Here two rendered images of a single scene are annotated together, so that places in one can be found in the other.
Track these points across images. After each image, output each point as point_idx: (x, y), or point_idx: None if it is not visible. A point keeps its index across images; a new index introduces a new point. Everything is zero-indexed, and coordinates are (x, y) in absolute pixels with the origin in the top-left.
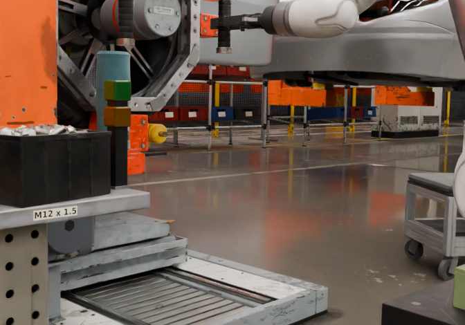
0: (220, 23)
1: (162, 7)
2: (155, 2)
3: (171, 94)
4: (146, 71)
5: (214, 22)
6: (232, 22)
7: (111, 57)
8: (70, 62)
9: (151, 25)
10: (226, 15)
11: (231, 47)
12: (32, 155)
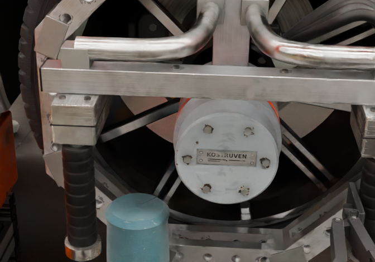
0: (343, 216)
1: (224, 151)
2: (202, 143)
3: (323, 247)
4: (313, 174)
5: (350, 198)
6: (331, 251)
7: (113, 228)
8: (96, 191)
9: (191, 187)
10: (348, 213)
11: None
12: None
